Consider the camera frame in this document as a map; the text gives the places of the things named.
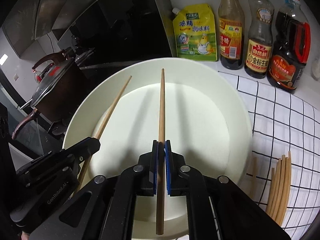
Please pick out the wooden chopstick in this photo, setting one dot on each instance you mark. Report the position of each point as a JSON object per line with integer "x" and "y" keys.
{"x": 271, "y": 192}
{"x": 99, "y": 133}
{"x": 278, "y": 186}
{"x": 161, "y": 160}
{"x": 286, "y": 192}

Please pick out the clear soy sauce bottle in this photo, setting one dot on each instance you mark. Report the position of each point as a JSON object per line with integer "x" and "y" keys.
{"x": 260, "y": 38}

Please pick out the glass pot lid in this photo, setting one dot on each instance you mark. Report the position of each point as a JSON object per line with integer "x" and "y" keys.
{"x": 49, "y": 81}

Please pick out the yellow seasoning pouch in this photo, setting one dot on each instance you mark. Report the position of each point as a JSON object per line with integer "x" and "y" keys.
{"x": 195, "y": 32}

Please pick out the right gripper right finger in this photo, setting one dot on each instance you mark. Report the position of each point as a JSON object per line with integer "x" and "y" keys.
{"x": 200, "y": 193}

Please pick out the wooden chopstick on cloth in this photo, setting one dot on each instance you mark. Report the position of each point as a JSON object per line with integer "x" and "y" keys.
{"x": 271, "y": 192}
{"x": 278, "y": 186}
{"x": 286, "y": 192}

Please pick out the large dark soy sauce jug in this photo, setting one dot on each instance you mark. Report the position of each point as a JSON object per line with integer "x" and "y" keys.
{"x": 291, "y": 48}

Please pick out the white black checkered cloth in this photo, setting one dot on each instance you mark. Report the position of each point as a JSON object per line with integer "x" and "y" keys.
{"x": 283, "y": 124}

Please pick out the white oval bowl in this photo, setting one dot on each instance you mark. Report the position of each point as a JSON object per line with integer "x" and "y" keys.
{"x": 183, "y": 101}

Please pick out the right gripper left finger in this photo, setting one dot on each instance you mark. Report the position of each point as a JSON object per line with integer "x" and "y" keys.
{"x": 137, "y": 180}

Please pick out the dark red cooking pot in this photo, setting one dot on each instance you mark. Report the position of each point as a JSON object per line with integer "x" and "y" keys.
{"x": 66, "y": 96}

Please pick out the yellow-cap vinegar bottle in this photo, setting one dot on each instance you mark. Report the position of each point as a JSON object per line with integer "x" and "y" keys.
{"x": 231, "y": 33}

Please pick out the range hood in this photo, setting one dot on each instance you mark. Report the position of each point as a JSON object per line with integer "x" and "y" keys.
{"x": 29, "y": 20}

